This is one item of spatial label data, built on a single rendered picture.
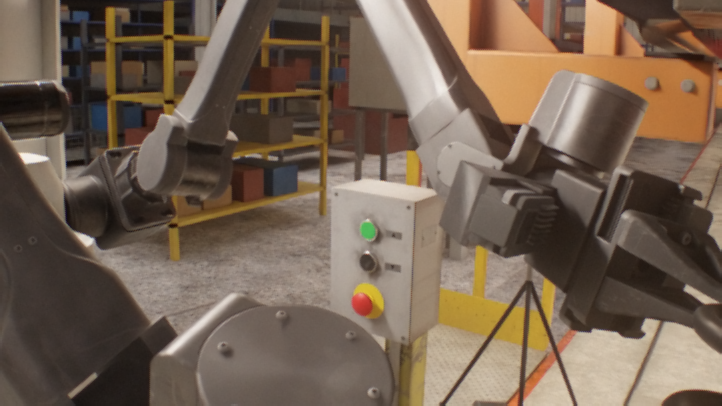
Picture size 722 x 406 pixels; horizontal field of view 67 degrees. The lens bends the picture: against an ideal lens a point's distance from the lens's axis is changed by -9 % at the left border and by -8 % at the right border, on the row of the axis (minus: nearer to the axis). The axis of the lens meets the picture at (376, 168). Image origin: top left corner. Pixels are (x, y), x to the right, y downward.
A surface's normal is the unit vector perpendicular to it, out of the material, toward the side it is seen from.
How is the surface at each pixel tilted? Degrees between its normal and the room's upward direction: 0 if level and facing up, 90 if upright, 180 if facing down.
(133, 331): 60
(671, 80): 90
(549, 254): 75
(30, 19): 90
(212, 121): 107
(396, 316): 90
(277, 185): 90
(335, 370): 21
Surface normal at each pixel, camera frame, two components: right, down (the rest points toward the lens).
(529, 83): -0.56, 0.13
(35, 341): 0.74, -0.39
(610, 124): -0.10, 0.11
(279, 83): 0.74, 0.14
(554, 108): -0.64, -0.16
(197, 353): 0.18, -0.86
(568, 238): -0.92, -0.23
